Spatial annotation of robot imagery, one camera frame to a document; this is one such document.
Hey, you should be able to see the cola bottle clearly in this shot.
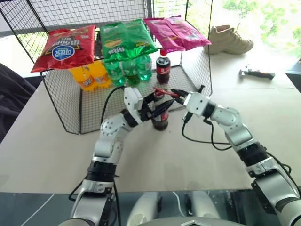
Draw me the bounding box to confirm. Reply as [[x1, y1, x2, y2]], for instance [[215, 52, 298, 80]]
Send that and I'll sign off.
[[150, 90, 170, 131], [156, 49, 171, 85]]

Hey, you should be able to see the green chips bag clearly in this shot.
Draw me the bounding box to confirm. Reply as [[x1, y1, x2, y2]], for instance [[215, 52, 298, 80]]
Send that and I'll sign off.
[[99, 19, 159, 64]]

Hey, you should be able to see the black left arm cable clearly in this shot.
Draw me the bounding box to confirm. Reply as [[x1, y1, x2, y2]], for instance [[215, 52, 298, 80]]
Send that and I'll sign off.
[[101, 85, 127, 123]]

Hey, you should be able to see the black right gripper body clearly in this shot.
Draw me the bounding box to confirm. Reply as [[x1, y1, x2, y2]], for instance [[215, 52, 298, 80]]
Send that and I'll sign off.
[[176, 92, 189, 105]]

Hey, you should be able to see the dark furniture edge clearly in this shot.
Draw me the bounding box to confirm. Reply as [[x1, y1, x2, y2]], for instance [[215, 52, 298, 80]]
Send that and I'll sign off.
[[285, 58, 301, 93]]

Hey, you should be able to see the white thin cable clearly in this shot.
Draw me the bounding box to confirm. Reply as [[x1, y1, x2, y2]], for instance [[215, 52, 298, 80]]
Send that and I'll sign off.
[[172, 191, 182, 214]]

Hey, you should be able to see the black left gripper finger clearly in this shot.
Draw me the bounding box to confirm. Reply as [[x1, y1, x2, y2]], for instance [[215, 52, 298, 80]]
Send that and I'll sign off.
[[151, 98, 176, 119], [143, 92, 158, 105]]

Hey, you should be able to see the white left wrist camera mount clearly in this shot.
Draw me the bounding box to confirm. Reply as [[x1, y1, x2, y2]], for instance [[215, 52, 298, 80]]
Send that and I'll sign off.
[[123, 87, 144, 123]]

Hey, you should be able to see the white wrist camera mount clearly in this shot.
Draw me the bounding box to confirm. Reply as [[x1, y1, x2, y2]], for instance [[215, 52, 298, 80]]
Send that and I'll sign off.
[[123, 87, 144, 123], [183, 92, 209, 116]]

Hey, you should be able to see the beige sneaker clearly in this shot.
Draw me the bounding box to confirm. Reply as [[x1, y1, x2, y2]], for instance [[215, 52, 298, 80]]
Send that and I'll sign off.
[[207, 24, 255, 56]]

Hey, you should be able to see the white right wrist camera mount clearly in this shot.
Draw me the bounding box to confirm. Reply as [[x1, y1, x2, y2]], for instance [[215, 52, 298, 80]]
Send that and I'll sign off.
[[183, 92, 209, 116]]

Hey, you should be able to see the black and white tool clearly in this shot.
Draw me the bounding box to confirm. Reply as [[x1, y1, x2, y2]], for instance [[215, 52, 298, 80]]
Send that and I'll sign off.
[[239, 64, 276, 81]]

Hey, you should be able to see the pink chips bag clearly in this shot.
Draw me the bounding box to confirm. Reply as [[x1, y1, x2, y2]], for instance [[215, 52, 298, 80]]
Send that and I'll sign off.
[[143, 15, 213, 55]]

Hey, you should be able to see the black wire mesh rack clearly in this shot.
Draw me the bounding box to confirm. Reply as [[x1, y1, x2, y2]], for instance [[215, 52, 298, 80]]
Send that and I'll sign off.
[[0, 0, 214, 135]]

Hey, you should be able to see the silver rounded shell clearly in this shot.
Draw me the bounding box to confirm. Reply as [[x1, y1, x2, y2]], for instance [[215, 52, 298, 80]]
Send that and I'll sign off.
[[128, 191, 163, 223], [187, 190, 222, 222]]

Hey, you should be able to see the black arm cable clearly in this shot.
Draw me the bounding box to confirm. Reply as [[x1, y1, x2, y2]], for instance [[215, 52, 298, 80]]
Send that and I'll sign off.
[[182, 112, 233, 151], [101, 85, 127, 123]]

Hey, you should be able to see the black fabric bundle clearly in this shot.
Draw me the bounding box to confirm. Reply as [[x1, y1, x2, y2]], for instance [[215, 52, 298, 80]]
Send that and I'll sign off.
[[0, 62, 37, 145]]

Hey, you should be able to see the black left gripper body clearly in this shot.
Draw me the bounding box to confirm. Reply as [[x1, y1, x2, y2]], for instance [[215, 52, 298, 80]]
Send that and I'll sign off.
[[139, 95, 158, 122]]

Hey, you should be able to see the grey robot chest plate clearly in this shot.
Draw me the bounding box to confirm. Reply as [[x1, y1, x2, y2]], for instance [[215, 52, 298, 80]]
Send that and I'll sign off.
[[131, 217, 238, 226]]

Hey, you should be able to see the green soda bottle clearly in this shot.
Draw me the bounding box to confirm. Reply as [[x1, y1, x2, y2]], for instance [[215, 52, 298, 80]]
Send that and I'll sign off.
[[122, 57, 142, 86], [104, 60, 126, 87], [137, 54, 153, 82]]

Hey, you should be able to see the orange soda bottle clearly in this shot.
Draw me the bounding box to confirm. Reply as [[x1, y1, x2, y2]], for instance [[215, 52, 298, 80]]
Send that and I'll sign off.
[[90, 60, 112, 89], [70, 65, 95, 92]]

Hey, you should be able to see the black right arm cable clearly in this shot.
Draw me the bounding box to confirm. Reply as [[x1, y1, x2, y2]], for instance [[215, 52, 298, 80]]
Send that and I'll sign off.
[[182, 112, 233, 151]]

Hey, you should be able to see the red chips bag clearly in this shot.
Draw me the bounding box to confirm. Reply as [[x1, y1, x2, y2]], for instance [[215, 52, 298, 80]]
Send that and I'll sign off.
[[31, 24, 97, 73]]

